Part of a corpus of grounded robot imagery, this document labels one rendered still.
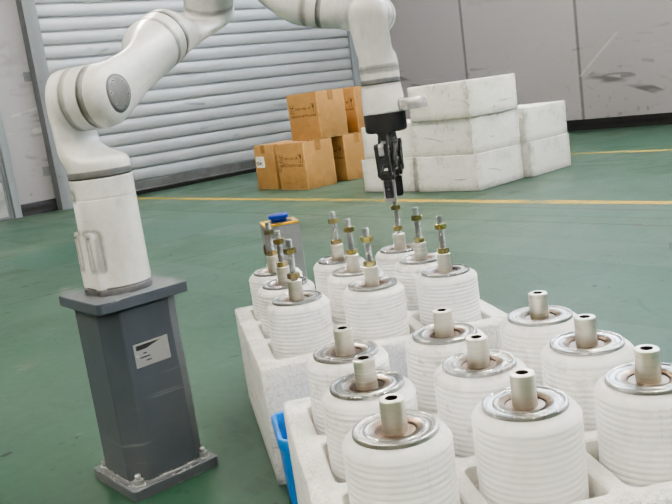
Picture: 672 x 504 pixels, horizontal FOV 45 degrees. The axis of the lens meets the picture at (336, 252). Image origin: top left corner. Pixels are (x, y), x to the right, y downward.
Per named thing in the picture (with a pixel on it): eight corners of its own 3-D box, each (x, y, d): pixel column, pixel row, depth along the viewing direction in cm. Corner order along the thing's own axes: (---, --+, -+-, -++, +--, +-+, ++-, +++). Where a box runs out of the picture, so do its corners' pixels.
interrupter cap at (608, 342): (569, 364, 80) (568, 357, 80) (538, 343, 87) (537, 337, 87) (639, 350, 81) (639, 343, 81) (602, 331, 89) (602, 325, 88)
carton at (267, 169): (293, 182, 575) (286, 139, 569) (313, 181, 556) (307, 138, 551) (258, 189, 557) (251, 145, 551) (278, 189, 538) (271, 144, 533)
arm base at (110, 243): (106, 298, 116) (83, 181, 113) (80, 292, 123) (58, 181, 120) (163, 283, 122) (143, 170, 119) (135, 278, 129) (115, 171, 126)
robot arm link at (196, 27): (198, 14, 157) (136, 66, 137) (193, -36, 151) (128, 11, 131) (242, 19, 155) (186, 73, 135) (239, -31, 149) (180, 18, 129)
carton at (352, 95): (385, 127, 552) (380, 82, 547) (359, 131, 538) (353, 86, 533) (357, 129, 576) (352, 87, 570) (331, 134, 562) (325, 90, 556)
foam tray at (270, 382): (278, 487, 117) (259, 369, 113) (249, 398, 154) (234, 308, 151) (527, 430, 124) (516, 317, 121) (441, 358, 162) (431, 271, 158)
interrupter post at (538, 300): (534, 323, 94) (532, 296, 94) (526, 318, 97) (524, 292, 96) (554, 320, 95) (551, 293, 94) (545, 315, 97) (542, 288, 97)
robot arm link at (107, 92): (176, 7, 130) (127, 17, 133) (90, 76, 109) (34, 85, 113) (196, 61, 135) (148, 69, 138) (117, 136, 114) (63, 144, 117)
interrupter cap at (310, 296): (295, 310, 116) (294, 305, 116) (262, 305, 121) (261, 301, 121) (332, 296, 121) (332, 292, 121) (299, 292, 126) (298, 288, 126)
